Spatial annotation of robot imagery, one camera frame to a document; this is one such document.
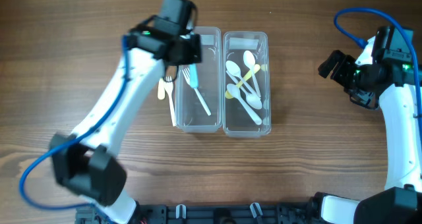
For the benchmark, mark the thin white plastic fork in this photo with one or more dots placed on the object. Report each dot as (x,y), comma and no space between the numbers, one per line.
(186,74)

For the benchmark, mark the white spoon with round bowl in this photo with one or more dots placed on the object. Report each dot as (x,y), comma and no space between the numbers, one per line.
(253,100)

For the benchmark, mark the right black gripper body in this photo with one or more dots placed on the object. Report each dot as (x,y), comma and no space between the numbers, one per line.
(351,76)

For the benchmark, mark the large white plastic spoon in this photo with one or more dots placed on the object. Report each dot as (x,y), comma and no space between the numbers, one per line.
(235,92)

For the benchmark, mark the yellow plastic fork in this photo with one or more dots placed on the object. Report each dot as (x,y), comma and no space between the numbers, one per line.
(161,90)

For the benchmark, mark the clear plastic container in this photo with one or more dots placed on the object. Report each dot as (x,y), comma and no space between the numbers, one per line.
(190,116)
(236,121)

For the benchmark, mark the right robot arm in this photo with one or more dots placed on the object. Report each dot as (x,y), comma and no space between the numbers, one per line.
(400,202)

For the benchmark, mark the light blue plastic fork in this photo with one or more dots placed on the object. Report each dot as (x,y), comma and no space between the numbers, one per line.
(193,76)

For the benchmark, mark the small white plastic spoon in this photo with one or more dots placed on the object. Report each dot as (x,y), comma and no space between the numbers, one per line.
(249,61)

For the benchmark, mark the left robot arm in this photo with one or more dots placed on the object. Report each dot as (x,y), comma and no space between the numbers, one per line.
(85,163)

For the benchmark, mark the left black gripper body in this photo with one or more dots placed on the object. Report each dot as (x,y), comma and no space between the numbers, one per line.
(189,48)

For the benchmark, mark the white spoon with long handle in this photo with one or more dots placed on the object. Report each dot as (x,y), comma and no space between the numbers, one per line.
(234,70)

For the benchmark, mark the yellow plastic spoon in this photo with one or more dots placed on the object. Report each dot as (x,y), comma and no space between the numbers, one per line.
(239,84)

